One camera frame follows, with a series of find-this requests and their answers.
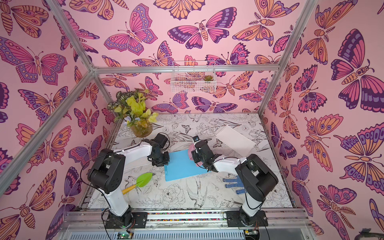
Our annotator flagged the pink cloth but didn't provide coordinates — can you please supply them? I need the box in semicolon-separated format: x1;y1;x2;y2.
188;144;196;161

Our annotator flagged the blue-edged drawing tablet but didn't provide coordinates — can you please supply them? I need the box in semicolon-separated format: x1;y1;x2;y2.
164;150;207;182

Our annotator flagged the white drawing tablet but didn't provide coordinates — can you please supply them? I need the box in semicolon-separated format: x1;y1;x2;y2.
216;126;256;157

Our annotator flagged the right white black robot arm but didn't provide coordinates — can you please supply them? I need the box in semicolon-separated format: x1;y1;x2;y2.
191;136;279;222

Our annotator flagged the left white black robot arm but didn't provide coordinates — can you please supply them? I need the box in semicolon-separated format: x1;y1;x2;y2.
88;133;170;217

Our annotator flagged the potted plant glass vase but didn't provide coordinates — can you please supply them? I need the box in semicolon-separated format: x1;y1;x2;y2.
107;91;159;138

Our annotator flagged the small succulent in basket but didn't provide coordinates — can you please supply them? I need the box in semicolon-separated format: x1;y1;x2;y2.
204;76;214;82

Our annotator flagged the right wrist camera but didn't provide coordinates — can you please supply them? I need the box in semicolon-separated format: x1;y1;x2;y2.
193;136;200;143

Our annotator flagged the green trowel yellow handle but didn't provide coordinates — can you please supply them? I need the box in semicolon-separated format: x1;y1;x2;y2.
122;173;153;195

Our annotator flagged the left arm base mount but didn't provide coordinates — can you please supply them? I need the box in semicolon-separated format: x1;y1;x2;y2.
105;207;148;229

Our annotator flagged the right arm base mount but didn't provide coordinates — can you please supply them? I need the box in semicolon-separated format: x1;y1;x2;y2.
225;209;269;228

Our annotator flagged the white wire wall basket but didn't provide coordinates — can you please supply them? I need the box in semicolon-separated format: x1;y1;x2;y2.
169;60;217;94

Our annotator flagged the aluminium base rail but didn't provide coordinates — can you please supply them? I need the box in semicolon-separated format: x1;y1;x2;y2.
57;209;316;240

